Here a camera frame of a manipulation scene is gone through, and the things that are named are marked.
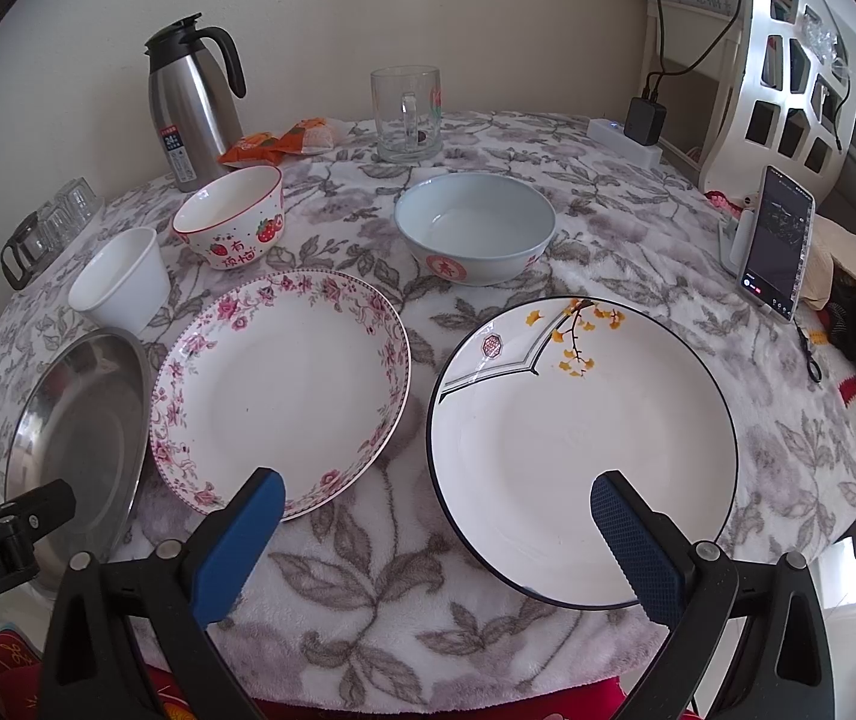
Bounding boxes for orange snack packet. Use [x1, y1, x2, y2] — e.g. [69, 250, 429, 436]
[275, 117, 342, 156]
[218, 133, 285, 169]

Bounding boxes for white power strip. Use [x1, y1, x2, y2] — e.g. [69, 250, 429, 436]
[588, 117, 663, 169]

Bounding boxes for black charging cable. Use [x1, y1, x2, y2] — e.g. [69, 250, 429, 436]
[641, 0, 757, 103]

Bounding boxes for white shelf unit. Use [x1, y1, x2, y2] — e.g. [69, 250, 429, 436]
[638, 0, 742, 184]

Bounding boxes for pink floral rim plate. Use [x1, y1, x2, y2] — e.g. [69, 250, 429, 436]
[149, 268, 412, 518]

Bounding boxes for white plate yellow flowers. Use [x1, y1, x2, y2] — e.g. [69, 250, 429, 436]
[426, 296, 739, 611]

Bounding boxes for glass teapot black handle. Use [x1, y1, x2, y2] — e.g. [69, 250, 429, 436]
[0, 211, 60, 291]

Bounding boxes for black power adapter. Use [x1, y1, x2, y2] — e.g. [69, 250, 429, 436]
[623, 96, 668, 146]

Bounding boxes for smartphone on stand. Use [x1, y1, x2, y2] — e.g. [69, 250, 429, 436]
[737, 166, 815, 322]

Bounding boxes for white square bowl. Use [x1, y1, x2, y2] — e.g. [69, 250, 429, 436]
[68, 227, 171, 335]

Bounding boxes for white lattice chair back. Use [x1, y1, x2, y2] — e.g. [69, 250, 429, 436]
[698, 0, 856, 203]

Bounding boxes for white phone stand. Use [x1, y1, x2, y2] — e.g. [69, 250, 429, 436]
[718, 208, 757, 278]

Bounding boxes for floral fleece tablecloth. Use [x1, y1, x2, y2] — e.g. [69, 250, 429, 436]
[0, 109, 856, 710]

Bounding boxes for strawberry pattern bowl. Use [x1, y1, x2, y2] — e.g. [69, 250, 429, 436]
[172, 164, 286, 270]

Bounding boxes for stainless steel thermos jug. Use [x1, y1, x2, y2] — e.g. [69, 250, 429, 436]
[145, 13, 247, 193]

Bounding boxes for small clear glass cup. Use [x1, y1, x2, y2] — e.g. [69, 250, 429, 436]
[55, 177, 103, 229]

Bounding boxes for clear glass mug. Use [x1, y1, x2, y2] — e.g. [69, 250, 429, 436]
[369, 65, 442, 163]

